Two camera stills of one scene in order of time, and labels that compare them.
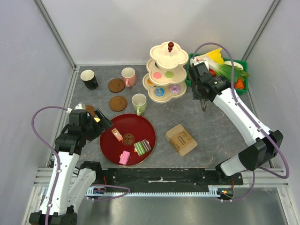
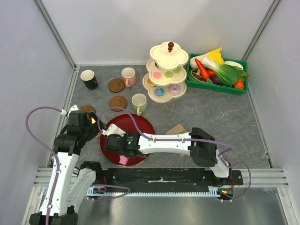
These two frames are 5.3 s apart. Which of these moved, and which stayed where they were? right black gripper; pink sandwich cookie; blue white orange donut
Moved: right black gripper
Stayed: pink sandwich cookie; blue white orange donut
